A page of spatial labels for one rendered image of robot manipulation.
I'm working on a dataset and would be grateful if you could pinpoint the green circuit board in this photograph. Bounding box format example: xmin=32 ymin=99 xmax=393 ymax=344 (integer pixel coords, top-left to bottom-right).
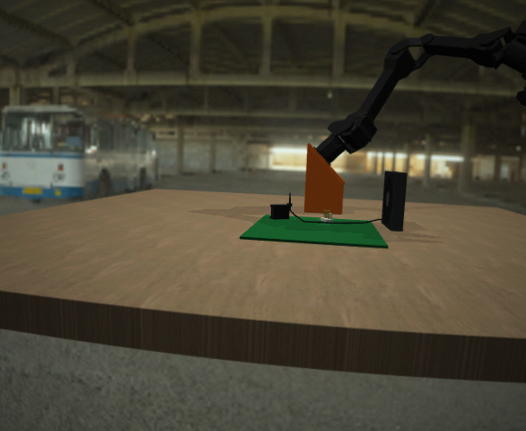
xmin=240 ymin=210 xmax=389 ymax=249

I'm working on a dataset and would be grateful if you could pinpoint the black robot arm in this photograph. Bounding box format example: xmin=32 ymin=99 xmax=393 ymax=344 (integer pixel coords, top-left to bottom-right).
xmin=314 ymin=21 xmax=526 ymax=165

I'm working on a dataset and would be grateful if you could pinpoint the black cable with plug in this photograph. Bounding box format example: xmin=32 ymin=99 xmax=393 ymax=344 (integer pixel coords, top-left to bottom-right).
xmin=270 ymin=193 xmax=385 ymax=224

